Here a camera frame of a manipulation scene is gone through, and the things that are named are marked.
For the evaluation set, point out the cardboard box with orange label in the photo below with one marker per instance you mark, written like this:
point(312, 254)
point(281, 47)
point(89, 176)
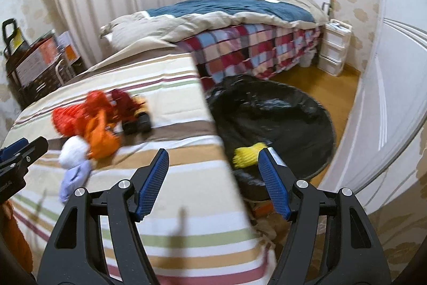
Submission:
point(36, 61)

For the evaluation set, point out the striped bed sheet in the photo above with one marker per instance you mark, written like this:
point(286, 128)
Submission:
point(166, 98)

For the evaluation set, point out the plaid bed sheet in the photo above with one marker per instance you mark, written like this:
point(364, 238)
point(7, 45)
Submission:
point(247, 48)

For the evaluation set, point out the yellow mesh net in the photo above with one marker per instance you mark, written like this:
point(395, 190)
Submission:
point(245, 156)

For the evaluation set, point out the white plastic drawer unit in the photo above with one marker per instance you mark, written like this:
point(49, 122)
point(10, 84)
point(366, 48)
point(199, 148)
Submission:
point(333, 48)

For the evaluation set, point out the black trash bag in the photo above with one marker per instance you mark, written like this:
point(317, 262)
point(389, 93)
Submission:
point(280, 124)

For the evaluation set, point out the bed with checkered quilt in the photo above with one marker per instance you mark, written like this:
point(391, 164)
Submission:
point(216, 9)

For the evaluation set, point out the white door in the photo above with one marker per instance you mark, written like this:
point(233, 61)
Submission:
point(383, 71)

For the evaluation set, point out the orange cloth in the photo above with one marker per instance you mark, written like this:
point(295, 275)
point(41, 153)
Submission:
point(15, 238)

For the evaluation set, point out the small white bin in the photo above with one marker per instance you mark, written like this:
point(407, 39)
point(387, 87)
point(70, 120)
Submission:
point(307, 58)

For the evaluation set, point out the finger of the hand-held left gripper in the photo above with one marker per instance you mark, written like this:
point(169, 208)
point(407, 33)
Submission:
point(31, 151)

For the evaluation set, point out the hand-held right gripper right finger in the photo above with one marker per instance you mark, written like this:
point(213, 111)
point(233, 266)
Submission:
point(273, 181)

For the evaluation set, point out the white and orange box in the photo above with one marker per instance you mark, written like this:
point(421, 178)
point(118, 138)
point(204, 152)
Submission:
point(68, 44)

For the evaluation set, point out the orange cloth item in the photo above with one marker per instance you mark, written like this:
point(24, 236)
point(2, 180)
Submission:
point(101, 138)

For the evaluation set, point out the orange mesh net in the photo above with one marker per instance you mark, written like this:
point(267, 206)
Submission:
point(66, 119)

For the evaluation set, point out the small orange box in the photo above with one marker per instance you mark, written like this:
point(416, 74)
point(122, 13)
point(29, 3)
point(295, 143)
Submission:
point(263, 210)

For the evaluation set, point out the lavender cloth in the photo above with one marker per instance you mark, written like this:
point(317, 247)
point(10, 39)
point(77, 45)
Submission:
point(75, 181)

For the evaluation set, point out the brown patterned storage box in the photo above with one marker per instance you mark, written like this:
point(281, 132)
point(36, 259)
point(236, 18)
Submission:
point(40, 88)

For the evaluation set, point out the dark red knitted item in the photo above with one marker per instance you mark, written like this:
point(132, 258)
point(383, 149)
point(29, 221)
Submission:
point(106, 104)

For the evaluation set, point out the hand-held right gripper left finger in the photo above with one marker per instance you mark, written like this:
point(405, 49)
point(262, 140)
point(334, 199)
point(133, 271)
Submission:
point(153, 181)

